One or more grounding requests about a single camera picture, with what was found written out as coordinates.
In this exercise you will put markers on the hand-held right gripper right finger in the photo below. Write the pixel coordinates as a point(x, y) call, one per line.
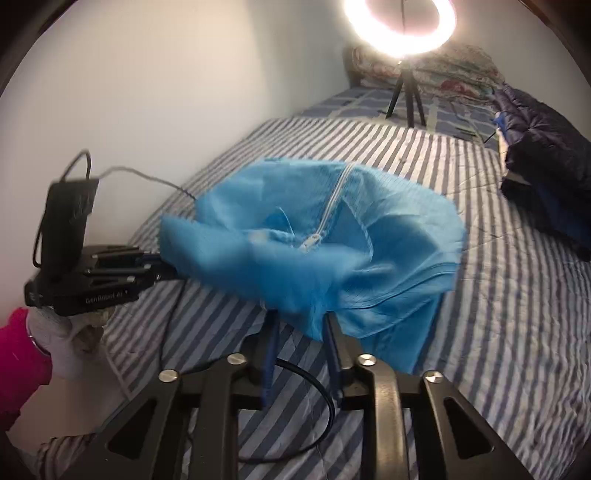
point(331, 355)

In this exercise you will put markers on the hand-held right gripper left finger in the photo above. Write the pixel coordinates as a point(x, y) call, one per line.
point(269, 364)

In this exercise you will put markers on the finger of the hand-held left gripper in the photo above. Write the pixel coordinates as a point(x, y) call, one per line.
point(120, 254)
point(152, 275)

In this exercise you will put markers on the light blue zip jacket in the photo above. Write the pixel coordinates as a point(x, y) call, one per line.
point(392, 230)

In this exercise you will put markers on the person's left forearm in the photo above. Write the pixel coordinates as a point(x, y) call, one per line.
point(18, 369)

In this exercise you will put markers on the person's left hand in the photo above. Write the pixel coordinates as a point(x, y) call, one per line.
point(60, 341)

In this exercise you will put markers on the blue striped blanket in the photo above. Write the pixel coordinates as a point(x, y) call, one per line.
point(485, 300)

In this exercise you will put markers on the royal blue garment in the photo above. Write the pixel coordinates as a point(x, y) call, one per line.
point(561, 217)

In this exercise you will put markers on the black mini tripod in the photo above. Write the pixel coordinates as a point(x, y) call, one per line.
point(400, 87)

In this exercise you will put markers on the dark bed headboard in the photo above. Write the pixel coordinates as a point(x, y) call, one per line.
point(348, 69)

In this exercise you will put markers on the folded navy puffer jacket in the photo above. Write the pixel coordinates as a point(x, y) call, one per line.
point(540, 134)

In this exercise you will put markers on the rolled floral quilt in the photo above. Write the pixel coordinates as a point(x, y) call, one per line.
point(461, 64)

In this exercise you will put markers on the phone holder rod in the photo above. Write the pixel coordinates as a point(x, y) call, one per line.
point(403, 18)

